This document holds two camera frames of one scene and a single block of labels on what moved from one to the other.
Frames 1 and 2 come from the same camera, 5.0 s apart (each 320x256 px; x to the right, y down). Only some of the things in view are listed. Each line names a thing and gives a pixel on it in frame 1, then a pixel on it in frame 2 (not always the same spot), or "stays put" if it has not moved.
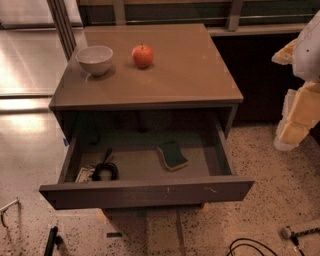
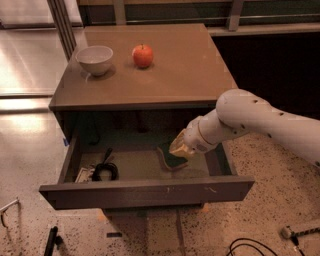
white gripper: [309, 53] to [196, 137]
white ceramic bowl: [95, 59] stays put
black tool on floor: [53, 240] stays put
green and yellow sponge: [171, 156] stays put
